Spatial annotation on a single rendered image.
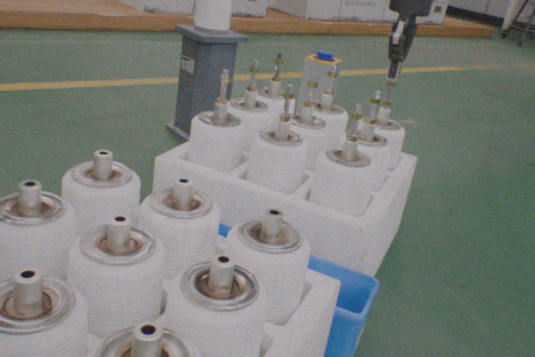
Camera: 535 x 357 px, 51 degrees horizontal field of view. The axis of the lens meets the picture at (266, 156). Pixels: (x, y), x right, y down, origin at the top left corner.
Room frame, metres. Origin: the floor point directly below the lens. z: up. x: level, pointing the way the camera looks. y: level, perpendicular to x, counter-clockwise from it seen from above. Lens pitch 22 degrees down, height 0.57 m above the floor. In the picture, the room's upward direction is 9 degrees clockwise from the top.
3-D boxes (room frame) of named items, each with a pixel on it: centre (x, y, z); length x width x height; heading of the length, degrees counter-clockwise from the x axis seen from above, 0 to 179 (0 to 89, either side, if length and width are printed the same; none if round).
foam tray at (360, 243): (1.00, -0.06, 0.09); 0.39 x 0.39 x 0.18; 69
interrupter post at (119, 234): (0.49, 0.13, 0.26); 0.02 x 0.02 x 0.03
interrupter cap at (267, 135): (0.89, -0.02, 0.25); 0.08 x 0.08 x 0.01
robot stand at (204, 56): (1.50, 0.20, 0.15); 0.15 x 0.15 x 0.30; 41
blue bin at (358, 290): (0.71, -0.04, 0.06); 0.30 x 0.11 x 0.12; 70
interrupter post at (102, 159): (0.64, 0.20, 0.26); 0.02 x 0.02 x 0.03
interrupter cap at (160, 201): (0.60, 0.09, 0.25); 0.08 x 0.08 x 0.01
